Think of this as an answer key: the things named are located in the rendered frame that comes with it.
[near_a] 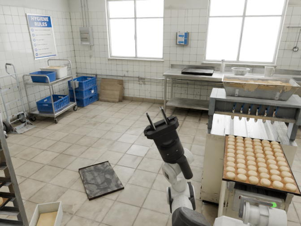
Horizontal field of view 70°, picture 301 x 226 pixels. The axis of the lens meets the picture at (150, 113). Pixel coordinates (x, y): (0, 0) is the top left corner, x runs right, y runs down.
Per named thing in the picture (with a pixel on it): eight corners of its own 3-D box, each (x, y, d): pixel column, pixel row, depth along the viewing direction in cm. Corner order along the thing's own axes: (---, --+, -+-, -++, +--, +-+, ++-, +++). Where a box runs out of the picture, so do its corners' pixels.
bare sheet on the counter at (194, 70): (181, 71, 431) (181, 71, 430) (184, 68, 467) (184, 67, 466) (212, 73, 414) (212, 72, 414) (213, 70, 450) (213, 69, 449)
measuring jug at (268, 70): (269, 79, 385) (272, 67, 378) (260, 77, 402) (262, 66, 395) (275, 79, 390) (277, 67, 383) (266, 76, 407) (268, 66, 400)
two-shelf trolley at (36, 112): (56, 107, 505) (47, 58, 465) (79, 109, 494) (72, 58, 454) (30, 122, 428) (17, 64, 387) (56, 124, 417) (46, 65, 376)
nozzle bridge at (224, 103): (209, 119, 225) (212, 87, 213) (289, 129, 202) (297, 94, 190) (205, 132, 196) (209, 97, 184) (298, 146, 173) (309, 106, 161)
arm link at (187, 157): (175, 135, 86) (183, 154, 91) (155, 151, 82) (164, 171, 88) (195, 146, 77) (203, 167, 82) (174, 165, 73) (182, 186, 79)
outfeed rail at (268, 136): (253, 98, 293) (254, 93, 291) (255, 98, 292) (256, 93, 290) (284, 203, 117) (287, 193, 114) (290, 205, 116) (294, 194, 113)
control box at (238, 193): (231, 206, 133) (235, 188, 128) (275, 217, 126) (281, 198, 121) (231, 210, 130) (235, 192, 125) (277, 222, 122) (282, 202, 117)
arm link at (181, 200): (195, 206, 105) (202, 229, 82) (168, 209, 106) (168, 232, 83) (192, 182, 105) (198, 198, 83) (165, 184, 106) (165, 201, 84)
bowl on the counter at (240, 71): (230, 76, 413) (231, 69, 409) (230, 73, 442) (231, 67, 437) (249, 77, 403) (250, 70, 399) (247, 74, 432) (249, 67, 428)
